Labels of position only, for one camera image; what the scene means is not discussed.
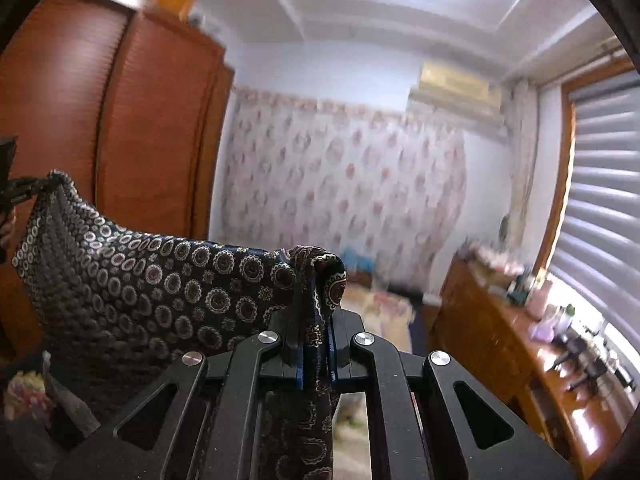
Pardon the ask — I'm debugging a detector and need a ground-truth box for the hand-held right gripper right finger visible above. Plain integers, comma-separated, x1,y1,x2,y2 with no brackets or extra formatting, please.
327,311,576,480

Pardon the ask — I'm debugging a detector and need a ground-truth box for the grey striped window blind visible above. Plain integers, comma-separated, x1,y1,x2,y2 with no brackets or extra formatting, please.
547,70,640,396

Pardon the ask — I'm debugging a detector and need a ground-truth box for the wall air conditioner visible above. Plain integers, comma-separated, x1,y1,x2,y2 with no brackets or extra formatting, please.
407,60,506,136

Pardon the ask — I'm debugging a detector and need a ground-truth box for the wooden louvred wardrobe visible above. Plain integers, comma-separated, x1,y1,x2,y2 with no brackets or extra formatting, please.
0,0,236,361

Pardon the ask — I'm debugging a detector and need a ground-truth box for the dark circle-patterned pajama top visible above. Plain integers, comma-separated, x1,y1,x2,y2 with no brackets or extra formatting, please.
11,170,348,480

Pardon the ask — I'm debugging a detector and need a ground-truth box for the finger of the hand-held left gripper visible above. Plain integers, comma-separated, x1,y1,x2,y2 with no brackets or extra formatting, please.
0,176,50,210

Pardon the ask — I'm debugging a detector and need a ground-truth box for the long wooden cabinet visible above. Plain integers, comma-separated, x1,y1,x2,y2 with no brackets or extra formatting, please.
432,257,640,476

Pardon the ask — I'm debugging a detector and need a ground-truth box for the pale pink jar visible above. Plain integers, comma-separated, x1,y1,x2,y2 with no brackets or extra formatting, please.
531,284,555,318

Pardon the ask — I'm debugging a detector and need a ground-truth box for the beige tied drape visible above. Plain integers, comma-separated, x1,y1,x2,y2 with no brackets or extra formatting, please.
507,80,538,241

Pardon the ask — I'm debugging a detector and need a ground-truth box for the wooden window frame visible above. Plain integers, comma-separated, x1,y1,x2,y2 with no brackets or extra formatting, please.
530,55,640,281

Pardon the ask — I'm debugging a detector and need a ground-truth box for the floral blanket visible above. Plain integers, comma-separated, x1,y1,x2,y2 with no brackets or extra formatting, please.
4,282,417,480

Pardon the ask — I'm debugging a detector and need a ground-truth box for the ring-patterned pink curtain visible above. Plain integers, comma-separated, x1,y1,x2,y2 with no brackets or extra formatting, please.
207,87,468,306

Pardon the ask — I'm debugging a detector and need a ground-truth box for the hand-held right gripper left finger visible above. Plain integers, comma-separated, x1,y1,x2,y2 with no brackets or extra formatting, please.
52,309,306,480

